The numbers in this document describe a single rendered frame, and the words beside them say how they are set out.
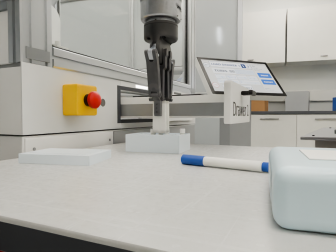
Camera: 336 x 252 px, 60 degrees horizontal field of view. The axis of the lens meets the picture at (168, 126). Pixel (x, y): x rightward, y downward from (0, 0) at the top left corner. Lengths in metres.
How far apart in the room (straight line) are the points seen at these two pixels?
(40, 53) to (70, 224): 0.50
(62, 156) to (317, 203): 0.38
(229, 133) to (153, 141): 1.22
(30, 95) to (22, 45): 0.10
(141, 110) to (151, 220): 0.65
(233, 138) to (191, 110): 1.05
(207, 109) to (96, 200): 0.54
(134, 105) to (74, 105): 0.24
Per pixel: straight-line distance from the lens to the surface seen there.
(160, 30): 0.63
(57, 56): 0.72
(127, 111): 0.88
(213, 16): 2.71
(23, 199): 0.31
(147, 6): 0.65
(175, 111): 0.81
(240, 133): 1.85
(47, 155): 0.51
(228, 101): 0.75
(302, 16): 4.38
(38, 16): 0.70
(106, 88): 0.84
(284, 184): 0.21
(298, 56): 4.25
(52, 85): 0.69
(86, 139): 0.77
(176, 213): 0.24
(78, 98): 0.68
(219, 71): 1.79
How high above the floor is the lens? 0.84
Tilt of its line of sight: 2 degrees down
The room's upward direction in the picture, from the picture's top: straight up
